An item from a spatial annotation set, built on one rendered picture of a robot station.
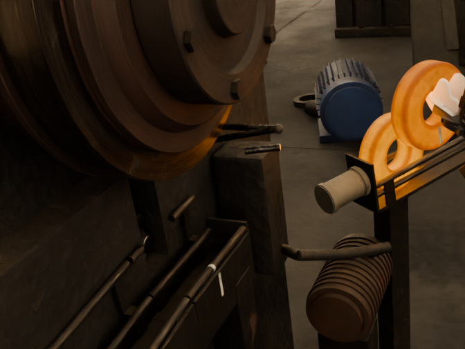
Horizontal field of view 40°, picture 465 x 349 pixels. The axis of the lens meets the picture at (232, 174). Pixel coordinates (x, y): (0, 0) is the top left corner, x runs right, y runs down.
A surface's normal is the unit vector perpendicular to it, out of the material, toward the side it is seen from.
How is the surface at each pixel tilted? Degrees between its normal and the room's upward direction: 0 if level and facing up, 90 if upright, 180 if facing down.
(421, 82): 88
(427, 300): 0
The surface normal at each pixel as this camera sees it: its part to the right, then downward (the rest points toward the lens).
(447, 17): -0.61, 0.40
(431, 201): -0.13, -0.90
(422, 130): 0.52, 0.27
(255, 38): 0.01, -0.42
